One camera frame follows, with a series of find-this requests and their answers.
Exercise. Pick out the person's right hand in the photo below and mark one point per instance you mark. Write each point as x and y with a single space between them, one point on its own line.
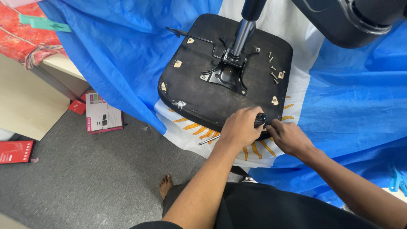
291 140

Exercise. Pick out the person's left hand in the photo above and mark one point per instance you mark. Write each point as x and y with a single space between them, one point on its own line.
240 127

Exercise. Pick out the person's right fingers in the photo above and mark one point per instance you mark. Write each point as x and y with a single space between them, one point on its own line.
275 125

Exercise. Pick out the person's left fingers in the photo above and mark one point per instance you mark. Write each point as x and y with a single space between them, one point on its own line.
254 111

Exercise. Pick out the scattered silver screws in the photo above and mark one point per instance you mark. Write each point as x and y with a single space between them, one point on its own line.
274 75

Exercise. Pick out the black metal seat mechanism plate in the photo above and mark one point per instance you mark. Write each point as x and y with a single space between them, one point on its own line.
224 74

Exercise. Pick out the black chair seat underside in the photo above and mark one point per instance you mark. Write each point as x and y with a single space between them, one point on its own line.
190 82

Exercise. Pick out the chrome gas lift cylinder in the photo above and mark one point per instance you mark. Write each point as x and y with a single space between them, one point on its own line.
242 35

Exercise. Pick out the blue white sun flag cloth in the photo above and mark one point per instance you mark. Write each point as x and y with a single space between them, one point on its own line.
349 105

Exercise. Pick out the person's black shorts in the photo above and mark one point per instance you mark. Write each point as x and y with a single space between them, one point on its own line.
270 210

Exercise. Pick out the black adjustment lever rod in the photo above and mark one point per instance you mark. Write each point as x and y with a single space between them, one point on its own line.
197 37

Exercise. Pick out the person's bare foot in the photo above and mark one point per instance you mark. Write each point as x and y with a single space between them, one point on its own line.
165 186

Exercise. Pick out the black chair base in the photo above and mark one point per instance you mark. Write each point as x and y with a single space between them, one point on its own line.
337 22

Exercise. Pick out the blue plastic clips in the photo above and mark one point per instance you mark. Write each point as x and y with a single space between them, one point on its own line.
398 181

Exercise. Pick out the white pink product box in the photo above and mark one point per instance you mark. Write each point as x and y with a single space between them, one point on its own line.
103 113

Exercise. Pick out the small red box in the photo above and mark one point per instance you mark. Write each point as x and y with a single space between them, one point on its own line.
77 107

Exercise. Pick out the green plastic clip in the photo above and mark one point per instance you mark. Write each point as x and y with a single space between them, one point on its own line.
27 18
52 25

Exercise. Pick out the light wooden table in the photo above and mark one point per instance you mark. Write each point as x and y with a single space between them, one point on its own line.
28 95

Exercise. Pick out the red patterned cloth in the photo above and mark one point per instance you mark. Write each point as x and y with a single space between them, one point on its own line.
22 41

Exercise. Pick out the flat red box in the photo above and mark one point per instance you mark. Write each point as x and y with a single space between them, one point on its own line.
15 151

